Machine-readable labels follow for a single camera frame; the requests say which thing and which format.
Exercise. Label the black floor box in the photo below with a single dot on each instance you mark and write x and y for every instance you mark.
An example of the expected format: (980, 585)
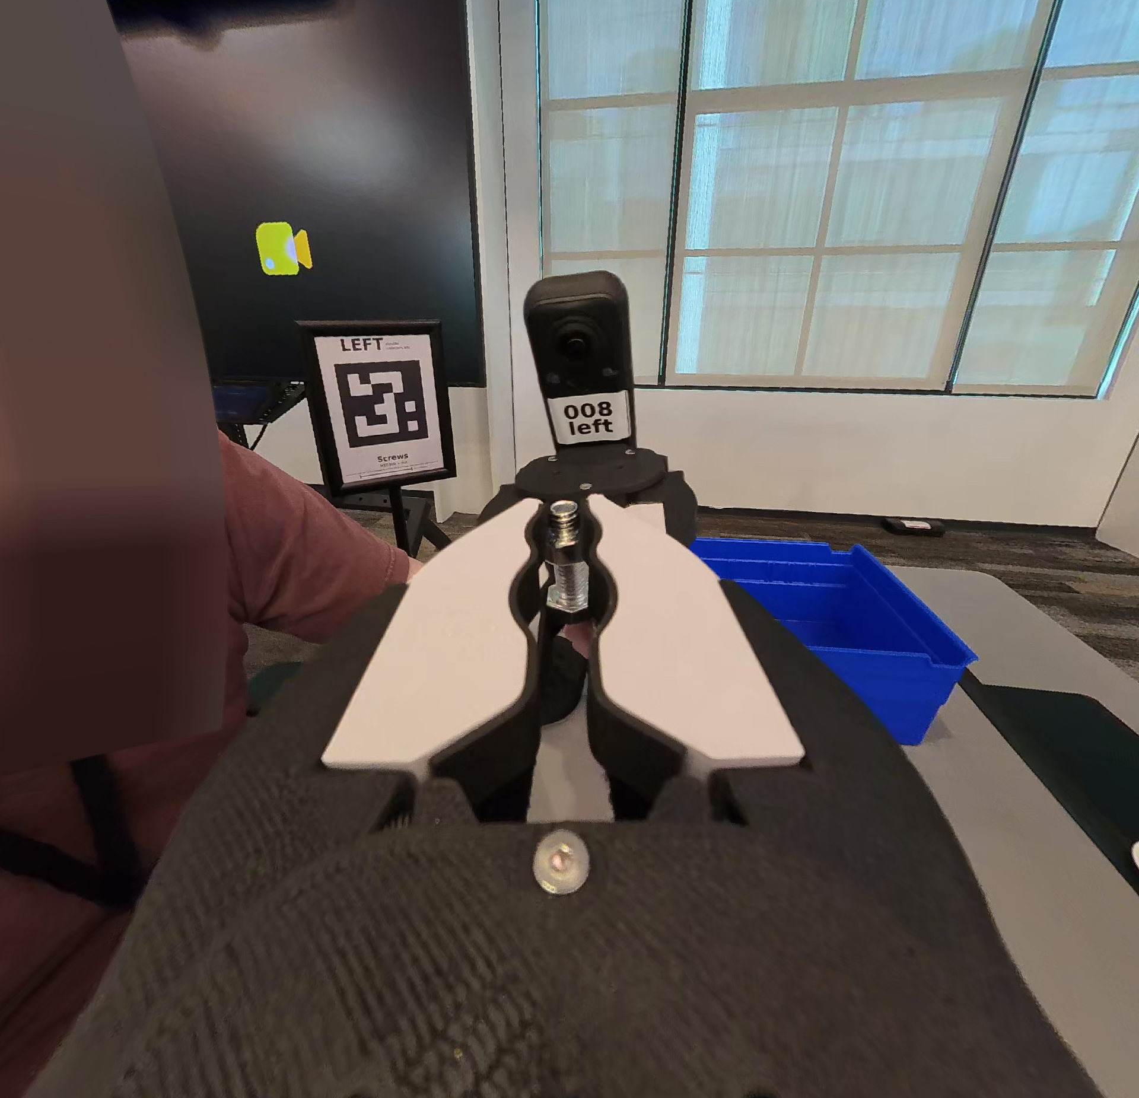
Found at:
(911, 528)

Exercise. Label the large grid window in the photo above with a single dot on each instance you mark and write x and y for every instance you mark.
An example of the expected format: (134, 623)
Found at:
(765, 181)

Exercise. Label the person's left hand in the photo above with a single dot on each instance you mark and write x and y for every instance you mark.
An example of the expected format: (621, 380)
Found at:
(580, 643)

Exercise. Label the black sign stand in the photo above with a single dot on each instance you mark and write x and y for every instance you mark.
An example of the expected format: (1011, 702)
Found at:
(407, 519)

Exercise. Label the small dark tablet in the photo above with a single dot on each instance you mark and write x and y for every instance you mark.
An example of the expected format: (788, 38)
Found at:
(236, 401)

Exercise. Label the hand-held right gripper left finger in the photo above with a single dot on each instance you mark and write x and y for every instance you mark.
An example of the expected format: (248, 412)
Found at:
(444, 653)

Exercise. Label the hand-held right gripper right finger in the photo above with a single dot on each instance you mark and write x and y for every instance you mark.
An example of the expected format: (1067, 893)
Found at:
(693, 653)

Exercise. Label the silver hex bolt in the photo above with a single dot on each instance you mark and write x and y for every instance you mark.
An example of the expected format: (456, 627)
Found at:
(565, 576)

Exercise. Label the black framed marker sign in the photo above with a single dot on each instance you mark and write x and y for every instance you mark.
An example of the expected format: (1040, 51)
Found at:
(377, 403)

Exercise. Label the blue plastic parts bin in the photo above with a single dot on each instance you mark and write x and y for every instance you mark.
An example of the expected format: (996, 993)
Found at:
(890, 688)

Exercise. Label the large black screen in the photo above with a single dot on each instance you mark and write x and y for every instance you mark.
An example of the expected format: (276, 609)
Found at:
(355, 137)

